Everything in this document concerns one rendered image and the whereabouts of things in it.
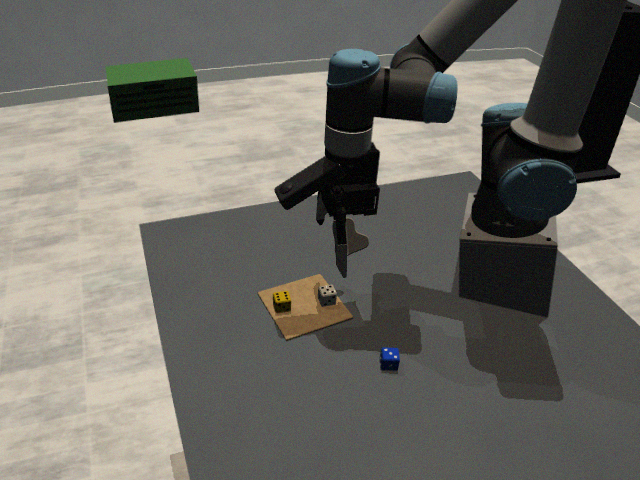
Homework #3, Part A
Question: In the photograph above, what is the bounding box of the yellow die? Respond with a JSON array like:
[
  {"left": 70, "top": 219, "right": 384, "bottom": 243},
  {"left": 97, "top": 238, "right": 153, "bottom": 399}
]
[{"left": 273, "top": 291, "right": 291, "bottom": 313}]

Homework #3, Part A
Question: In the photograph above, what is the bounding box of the blue die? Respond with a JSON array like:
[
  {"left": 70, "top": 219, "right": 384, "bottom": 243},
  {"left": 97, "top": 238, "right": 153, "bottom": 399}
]
[{"left": 380, "top": 347, "right": 400, "bottom": 371}]

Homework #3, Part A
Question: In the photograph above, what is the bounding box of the tan square mat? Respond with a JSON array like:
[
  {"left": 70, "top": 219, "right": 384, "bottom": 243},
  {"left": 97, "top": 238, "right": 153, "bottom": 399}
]
[{"left": 257, "top": 274, "right": 353, "bottom": 341}]

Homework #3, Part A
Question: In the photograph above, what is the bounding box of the white die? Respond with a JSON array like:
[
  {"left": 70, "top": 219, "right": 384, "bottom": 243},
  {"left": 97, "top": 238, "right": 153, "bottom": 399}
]
[{"left": 318, "top": 285, "right": 337, "bottom": 307}]

